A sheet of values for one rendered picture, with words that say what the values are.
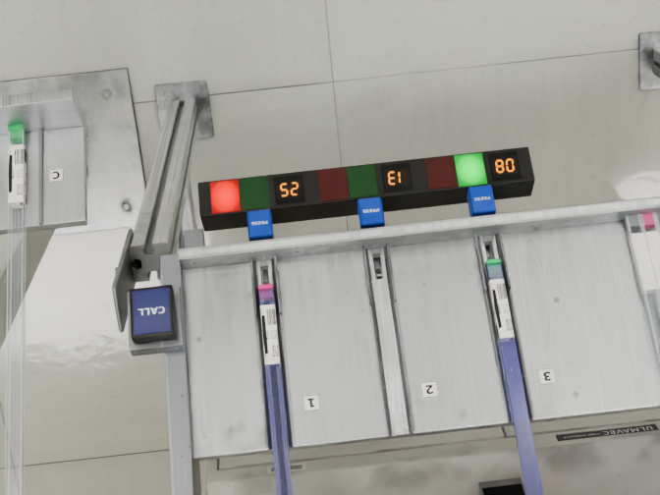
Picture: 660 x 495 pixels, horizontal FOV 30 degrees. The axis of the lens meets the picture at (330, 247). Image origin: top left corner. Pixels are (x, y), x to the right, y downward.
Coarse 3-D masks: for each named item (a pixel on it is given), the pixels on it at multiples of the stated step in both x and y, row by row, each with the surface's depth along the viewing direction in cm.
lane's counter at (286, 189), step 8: (288, 176) 125; (296, 176) 125; (280, 184) 125; (288, 184) 125; (296, 184) 125; (280, 192) 124; (288, 192) 124; (296, 192) 124; (280, 200) 124; (288, 200) 124; (296, 200) 124; (304, 200) 124
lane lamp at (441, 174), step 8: (424, 160) 126; (432, 160) 125; (440, 160) 125; (448, 160) 125; (432, 168) 125; (440, 168) 125; (448, 168) 125; (432, 176) 125; (440, 176) 125; (448, 176) 125; (456, 176) 125; (432, 184) 124; (440, 184) 124; (448, 184) 124; (456, 184) 124
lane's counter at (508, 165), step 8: (504, 152) 126; (512, 152) 126; (496, 160) 125; (504, 160) 125; (512, 160) 125; (496, 168) 125; (504, 168) 125; (512, 168) 125; (520, 168) 125; (496, 176) 125; (504, 176) 124; (512, 176) 124; (520, 176) 124
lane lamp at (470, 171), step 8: (456, 160) 125; (464, 160) 125; (472, 160) 125; (480, 160) 125; (456, 168) 125; (464, 168) 125; (472, 168) 125; (480, 168) 125; (464, 176) 125; (472, 176) 125; (480, 176) 125; (464, 184) 124; (472, 184) 124; (480, 184) 124
